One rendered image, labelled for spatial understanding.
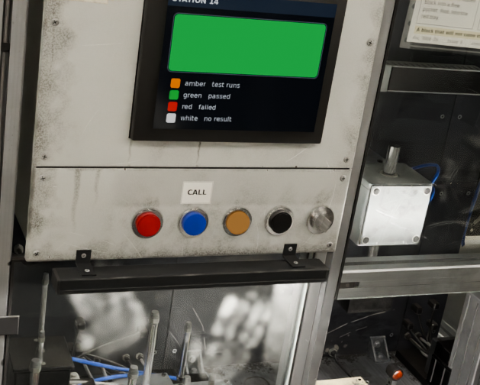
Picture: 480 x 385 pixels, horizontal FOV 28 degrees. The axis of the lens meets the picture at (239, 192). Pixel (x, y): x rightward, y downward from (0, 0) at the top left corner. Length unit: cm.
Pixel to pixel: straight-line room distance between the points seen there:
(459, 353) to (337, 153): 72
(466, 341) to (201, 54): 93
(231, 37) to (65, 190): 26
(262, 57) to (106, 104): 19
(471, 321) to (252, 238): 68
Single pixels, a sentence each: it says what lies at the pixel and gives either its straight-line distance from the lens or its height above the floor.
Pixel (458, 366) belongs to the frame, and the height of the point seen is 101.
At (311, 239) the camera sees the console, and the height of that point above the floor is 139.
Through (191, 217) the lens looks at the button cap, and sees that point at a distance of 119.
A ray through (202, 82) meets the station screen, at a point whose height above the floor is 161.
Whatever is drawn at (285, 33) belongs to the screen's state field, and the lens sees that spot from 114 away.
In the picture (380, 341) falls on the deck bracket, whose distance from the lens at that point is 204.
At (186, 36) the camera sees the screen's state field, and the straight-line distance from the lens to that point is 110.
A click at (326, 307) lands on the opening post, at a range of 137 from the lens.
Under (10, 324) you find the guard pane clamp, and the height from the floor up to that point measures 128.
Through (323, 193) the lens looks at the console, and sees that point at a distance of 127.
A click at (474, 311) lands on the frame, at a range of 182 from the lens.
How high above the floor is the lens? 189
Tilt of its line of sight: 21 degrees down
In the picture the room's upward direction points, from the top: 9 degrees clockwise
